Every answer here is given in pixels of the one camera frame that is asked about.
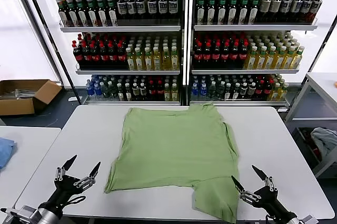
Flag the metal rods in box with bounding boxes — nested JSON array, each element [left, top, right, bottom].
[[0, 88, 36, 100]]

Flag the green polo shirt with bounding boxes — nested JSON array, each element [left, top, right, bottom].
[[104, 102, 241, 224]]

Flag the black window frame pole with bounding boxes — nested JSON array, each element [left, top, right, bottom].
[[305, 21, 337, 74], [12, 0, 82, 105]]

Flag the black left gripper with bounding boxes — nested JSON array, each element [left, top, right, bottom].
[[39, 154, 102, 219]]

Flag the white-cap dark bottle navy label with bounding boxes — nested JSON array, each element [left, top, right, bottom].
[[136, 0, 147, 21], [126, 0, 137, 21], [116, 0, 127, 21], [167, 0, 179, 21], [291, 0, 303, 23], [157, 0, 169, 21], [146, 0, 158, 21], [301, 0, 314, 23], [310, 0, 323, 23], [281, 0, 293, 23]]

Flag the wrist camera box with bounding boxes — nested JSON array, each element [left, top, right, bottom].
[[0, 205, 37, 224], [300, 215, 317, 224]]

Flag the blue folded garment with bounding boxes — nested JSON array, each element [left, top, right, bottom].
[[0, 137, 18, 173]]

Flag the white-cap dark bottle beige label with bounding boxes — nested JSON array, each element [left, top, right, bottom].
[[259, 0, 272, 23], [270, 0, 282, 23]]

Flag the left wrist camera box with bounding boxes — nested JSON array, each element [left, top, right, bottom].
[[0, 205, 37, 224]]

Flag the grey crumpled cloth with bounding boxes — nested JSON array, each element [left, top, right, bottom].
[[310, 126, 337, 156]]

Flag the white side table metal frame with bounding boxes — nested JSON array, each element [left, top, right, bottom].
[[284, 72, 337, 179]]

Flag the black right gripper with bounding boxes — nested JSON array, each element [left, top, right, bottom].
[[230, 164, 298, 221]]

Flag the dark storage bin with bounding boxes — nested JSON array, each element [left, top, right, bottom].
[[293, 126, 323, 169]]

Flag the green-cap dark bottle white label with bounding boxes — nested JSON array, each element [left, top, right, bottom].
[[227, 0, 239, 24], [96, 0, 109, 27], [65, 0, 80, 27], [248, 0, 260, 24], [57, 0, 70, 27], [86, 0, 99, 27], [75, 0, 90, 27], [106, 0, 119, 27], [206, 0, 217, 24], [216, 0, 228, 24], [238, 0, 250, 24], [195, 0, 206, 24]]

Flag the red item in bin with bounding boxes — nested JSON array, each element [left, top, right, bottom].
[[309, 139, 322, 160]]

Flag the brown cardboard box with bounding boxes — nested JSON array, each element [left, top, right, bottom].
[[0, 79, 63, 116]]

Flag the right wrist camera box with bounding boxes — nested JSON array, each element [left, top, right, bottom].
[[300, 215, 317, 224]]

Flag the grey metal shelf rack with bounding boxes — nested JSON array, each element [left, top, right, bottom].
[[41, 0, 189, 106], [188, 0, 321, 109]]

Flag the yellow drink bottle white cap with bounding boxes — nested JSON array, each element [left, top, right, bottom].
[[125, 46, 136, 71], [161, 46, 171, 71], [291, 45, 306, 70], [273, 45, 287, 70], [254, 45, 268, 70], [244, 45, 259, 70], [152, 46, 162, 71], [143, 46, 154, 71], [264, 45, 277, 70], [283, 45, 297, 70], [170, 46, 180, 71], [134, 46, 145, 71]]

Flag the small red-cap cola bottle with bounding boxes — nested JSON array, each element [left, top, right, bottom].
[[264, 76, 273, 100], [256, 76, 265, 100], [148, 77, 156, 101], [156, 77, 164, 101]]

